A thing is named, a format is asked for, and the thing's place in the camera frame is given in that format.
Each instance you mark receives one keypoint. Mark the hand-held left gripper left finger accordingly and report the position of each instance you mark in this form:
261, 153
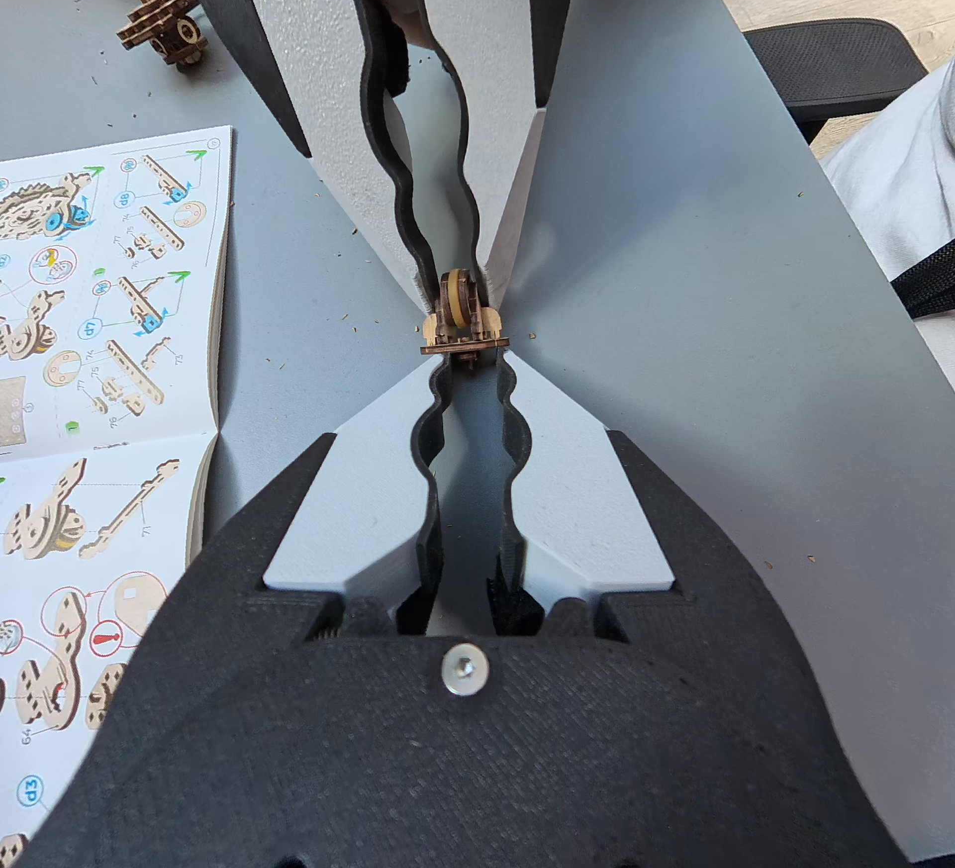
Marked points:
351, 510

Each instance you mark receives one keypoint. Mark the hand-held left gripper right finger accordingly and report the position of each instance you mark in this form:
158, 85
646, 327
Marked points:
589, 510

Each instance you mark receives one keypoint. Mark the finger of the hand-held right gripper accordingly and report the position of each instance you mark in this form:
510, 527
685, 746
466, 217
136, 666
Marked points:
313, 77
492, 47

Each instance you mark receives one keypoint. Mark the small wooden pulley part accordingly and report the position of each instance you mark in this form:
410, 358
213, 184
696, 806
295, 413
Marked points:
462, 319

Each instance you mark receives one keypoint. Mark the grey desk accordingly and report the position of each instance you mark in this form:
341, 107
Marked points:
671, 375

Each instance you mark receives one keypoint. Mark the small wooden gear assembly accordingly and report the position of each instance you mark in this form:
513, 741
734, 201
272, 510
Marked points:
160, 28

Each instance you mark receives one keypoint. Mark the assembly instruction booklet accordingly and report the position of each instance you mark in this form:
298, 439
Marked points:
112, 360

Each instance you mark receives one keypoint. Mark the black mesh chair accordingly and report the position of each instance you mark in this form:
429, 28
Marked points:
828, 69

